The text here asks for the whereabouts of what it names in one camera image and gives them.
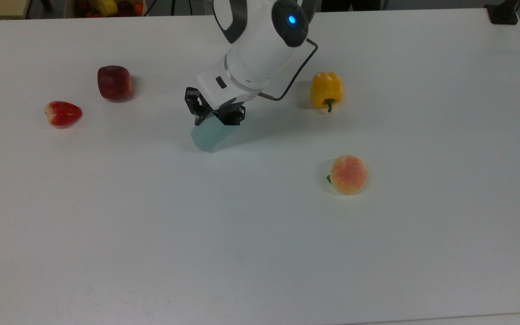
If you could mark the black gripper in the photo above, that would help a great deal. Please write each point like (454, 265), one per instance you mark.
(194, 101)

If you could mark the light blue mug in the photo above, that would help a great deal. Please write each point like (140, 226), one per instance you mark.
(212, 135)

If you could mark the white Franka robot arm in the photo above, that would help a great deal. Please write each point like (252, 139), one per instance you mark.
(260, 49)

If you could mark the dark red toy apple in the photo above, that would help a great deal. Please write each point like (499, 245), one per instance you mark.
(114, 82)

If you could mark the yellow toy bell pepper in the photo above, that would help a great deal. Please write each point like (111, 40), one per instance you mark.
(327, 90)

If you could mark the small toy orange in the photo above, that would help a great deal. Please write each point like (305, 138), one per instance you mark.
(138, 9)

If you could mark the pink toy peach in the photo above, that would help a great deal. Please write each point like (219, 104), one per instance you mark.
(349, 174)

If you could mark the red toy strawberry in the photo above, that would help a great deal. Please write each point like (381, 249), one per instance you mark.
(63, 113)

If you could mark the small yellow toy pepper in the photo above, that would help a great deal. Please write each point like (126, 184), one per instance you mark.
(106, 6)

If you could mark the box of toy fruit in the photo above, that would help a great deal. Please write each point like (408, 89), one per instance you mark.
(84, 9)

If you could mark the black stand base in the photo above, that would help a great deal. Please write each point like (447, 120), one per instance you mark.
(502, 13)

